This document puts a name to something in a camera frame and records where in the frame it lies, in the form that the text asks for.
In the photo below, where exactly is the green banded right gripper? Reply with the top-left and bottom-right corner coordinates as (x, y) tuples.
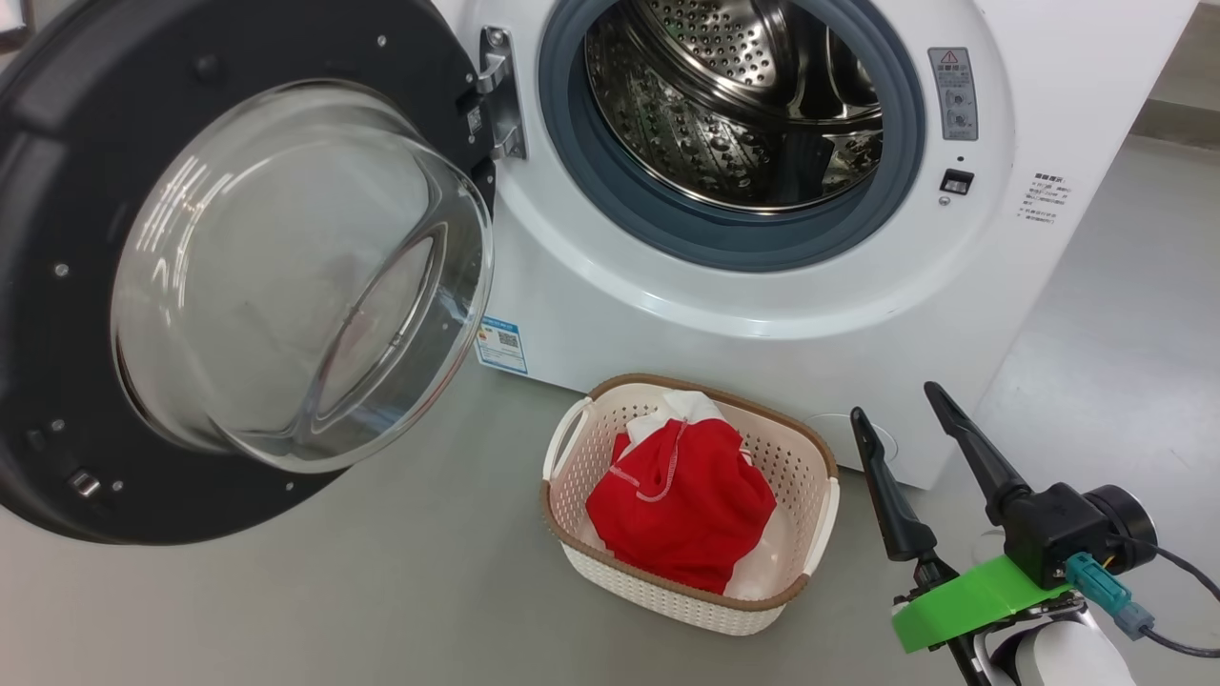
(848, 381), (1097, 686)

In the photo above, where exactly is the red and white garment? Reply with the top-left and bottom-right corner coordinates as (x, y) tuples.
(583, 389), (792, 601)

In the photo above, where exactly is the washing machine glass door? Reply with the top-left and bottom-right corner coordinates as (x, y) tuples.
(0, 0), (497, 546)

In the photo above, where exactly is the round white filter cover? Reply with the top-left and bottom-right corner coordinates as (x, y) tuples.
(805, 412), (899, 458)

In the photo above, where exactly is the white front-load washing machine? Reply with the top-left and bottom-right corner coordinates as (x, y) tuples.
(434, 0), (1200, 492)

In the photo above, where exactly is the cream perforated laundry basket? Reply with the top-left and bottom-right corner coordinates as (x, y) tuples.
(540, 373), (842, 637)

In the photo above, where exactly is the stainless steel washing machine drum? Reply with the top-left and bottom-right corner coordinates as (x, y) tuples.
(583, 0), (884, 212)

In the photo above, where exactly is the metal door hinge bracket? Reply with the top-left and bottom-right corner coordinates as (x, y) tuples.
(474, 27), (528, 161)

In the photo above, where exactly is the grey warning label sticker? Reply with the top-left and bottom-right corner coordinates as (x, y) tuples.
(927, 46), (980, 142)

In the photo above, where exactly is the blue energy label sticker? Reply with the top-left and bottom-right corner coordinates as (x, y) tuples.
(475, 316), (528, 374)

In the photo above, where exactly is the thin black cable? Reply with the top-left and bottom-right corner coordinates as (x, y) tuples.
(1142, 624), (1220, 660)
(1110, 534), (1220, 603)

